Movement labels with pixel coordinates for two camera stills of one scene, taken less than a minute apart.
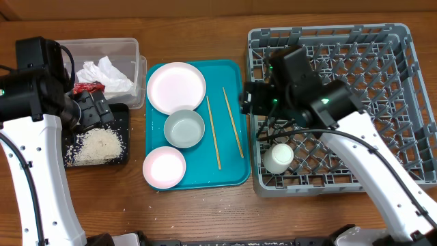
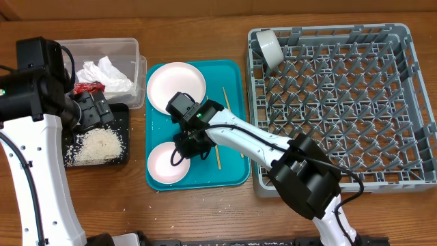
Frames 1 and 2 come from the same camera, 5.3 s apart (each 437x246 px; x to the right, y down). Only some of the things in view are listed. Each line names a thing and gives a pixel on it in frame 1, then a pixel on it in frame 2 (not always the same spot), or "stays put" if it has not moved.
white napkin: x=113 y=80 stays put
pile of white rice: x=95 y=146 stays put
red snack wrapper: x=89 y=87 stays put
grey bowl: x=184 y=128 → x=272 y=48
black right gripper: x=258 y=95 → x=189 y=151
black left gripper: x=97 y=112 stays put
